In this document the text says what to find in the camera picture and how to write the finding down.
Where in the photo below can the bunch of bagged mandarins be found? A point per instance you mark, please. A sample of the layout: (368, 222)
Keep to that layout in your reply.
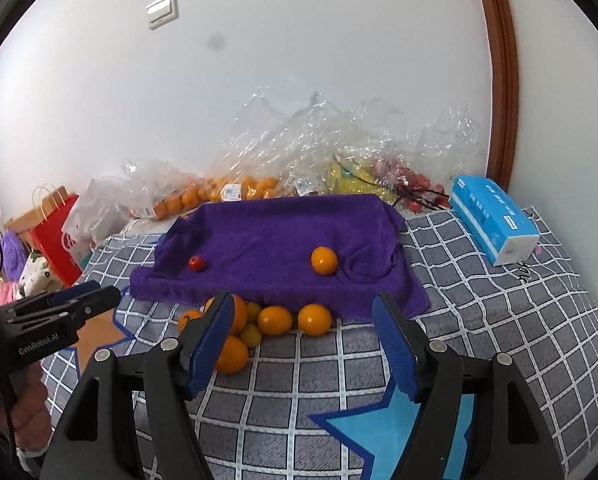
(189, 197)

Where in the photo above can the blue tissue pack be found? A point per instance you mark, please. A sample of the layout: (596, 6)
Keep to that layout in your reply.
(494, 220)

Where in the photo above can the cluster of bagged tomatoes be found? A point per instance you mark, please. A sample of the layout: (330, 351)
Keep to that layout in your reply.
(419, 182)

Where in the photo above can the white floral cloth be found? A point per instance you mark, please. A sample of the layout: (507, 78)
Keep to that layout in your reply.
(34, 270)

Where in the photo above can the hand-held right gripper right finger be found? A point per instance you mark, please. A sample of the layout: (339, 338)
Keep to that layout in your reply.
(399, 355)

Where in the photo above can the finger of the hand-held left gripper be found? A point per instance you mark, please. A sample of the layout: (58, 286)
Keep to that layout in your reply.
(74, 292)
(99, 302)

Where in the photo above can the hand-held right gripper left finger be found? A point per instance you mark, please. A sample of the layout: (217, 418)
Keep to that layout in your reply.
(211, 355)

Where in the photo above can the large orange mandarin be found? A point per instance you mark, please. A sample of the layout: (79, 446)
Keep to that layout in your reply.
(231, 355)

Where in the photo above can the white wall switch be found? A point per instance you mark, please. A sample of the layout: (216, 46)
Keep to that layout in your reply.
(161, 10)

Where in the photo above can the purple towel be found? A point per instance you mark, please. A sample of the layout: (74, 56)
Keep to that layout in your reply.
(289, 240)

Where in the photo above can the red paper bag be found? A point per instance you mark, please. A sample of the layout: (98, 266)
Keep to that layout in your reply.
(54, 250)

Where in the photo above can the person's left hand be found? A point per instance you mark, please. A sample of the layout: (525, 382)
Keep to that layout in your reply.
(31, 420)

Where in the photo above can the grey checked star blanket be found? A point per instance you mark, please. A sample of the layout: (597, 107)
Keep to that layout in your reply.
(329, 410)

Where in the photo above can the small orange citrus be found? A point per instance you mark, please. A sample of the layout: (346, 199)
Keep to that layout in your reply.
(315, 319)
(189, 319)
(275, 321)
(324, 260)

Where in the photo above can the bunch of bagged kumquats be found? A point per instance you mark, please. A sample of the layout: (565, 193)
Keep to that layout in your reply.
(259, 187)

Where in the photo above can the brown wooden door frame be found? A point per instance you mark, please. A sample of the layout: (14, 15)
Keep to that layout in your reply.
(499, 60)

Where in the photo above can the pink cloth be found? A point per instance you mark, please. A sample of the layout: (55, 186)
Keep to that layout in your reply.
(4, 292)

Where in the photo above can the large mandarin with green stem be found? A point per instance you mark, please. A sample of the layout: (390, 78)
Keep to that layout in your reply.
(240, 317)

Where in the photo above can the yellow bagged produce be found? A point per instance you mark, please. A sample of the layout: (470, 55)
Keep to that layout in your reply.
(354, 177)

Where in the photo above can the red cherry tomato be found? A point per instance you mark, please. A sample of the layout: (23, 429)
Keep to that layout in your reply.
(196, 263)

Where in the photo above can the white plastic bag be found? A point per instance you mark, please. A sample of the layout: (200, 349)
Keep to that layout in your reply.
(96, 210)

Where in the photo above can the brown paper bag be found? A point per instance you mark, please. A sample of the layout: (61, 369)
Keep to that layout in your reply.
(21, 222)

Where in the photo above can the purple fluffy cloth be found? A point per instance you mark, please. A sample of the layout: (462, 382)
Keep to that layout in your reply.
(11, 255)

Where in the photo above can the small yellow-green citrus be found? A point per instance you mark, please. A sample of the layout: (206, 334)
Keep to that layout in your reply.
(253, 311)
(251, 335)

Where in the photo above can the clear plastic bag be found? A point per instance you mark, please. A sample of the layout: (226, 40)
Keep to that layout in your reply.
(144, 175)
(319, 135)
(439, 140)
(249, 135)

